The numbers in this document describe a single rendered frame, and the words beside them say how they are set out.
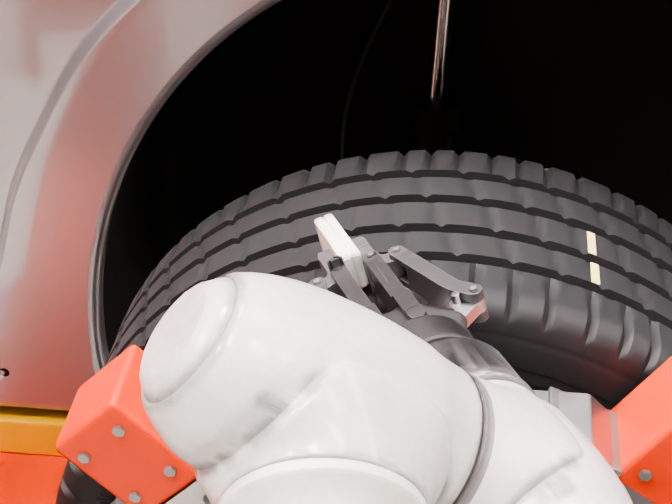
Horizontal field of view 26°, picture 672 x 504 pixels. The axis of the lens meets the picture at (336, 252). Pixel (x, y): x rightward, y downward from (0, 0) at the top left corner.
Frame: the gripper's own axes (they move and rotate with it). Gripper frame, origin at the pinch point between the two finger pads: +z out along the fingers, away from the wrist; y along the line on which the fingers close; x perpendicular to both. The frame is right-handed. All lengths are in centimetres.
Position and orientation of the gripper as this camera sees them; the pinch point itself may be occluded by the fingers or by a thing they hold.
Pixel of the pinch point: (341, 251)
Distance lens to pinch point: 108.8
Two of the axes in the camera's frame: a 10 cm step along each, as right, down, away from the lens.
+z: -3.1, -4.4, 8.4
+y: 9.2, -3.6, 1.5
